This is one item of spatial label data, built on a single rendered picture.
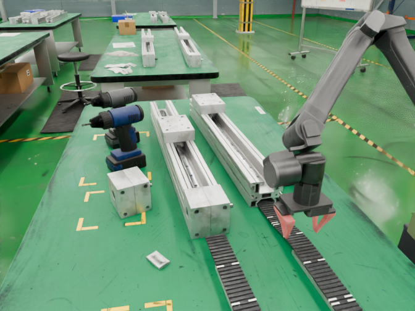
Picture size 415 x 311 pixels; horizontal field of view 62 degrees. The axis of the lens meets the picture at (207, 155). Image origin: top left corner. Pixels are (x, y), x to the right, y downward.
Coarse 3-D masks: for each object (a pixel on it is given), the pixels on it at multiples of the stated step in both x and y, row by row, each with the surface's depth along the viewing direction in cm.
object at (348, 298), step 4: (340, 296) 67; (344, 296) 67; (348, 296) 67; (352, 296) 67; (328, 300) 66; (332, 300) 66; (336, 300) 66; (340, 300) 67; (344, 300) 67; (348, 300) 66; (352, 300) 66; (332, 304) 65; (336, 304) 65; (340, 304) 66; (344, 304) 66
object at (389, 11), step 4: (392, 0) 1044; (388, 4) 1053; (392, 4) 1050; (388, 8) 1054; (392, 8) 1054; (396, 8) 1027; (388, 12) 1055; (392, 12) 1056; (408, 36) 934; (412, 36) 936
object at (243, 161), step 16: (192, 112) 163; (208, 128) 137; (224, 128) 140; (224, 144) 118; (240, 144) 123; (224, 160) 119; (240, 160) 107; (256, 160) 109; (240, 176) 104; (256, 176) 104; (240, 192) 105; (256, 192) 98; (272, 192) 99
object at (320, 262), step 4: (312, 260) 75; (316, 260) 75; (320, 260) 76; (324, 260) 76; (304, 264) 75; (308, 264) 75; (312, 264) 75; (316, 264) 75; (320, 264) 75; (324, 264) 75
